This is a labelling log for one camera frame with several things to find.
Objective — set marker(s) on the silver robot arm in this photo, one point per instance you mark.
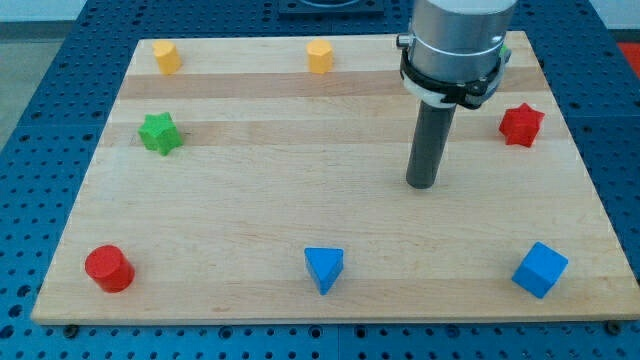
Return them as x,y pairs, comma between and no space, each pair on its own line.
454,51

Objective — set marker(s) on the light wooden board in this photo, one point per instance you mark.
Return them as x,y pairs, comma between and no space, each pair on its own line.
276,159

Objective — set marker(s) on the blue triangular block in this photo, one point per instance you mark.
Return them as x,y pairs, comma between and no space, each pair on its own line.
324,266

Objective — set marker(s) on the yellow hexagonal block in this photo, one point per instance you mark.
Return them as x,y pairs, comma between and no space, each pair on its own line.
319,56

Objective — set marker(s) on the dark grey cylindrical pointer rod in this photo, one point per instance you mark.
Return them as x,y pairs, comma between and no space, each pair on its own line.
430,137

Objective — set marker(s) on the green star block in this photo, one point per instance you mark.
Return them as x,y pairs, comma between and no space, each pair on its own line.
159,133

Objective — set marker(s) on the yellow block left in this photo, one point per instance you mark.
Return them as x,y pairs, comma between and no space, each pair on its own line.
167,56

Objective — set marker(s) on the red star block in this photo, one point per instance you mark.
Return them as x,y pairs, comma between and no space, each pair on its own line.
521,125

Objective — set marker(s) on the red cylinder block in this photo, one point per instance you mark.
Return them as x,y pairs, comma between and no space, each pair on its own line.
109,268

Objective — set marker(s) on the blue cube block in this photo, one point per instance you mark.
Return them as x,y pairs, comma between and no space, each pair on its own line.
540,270

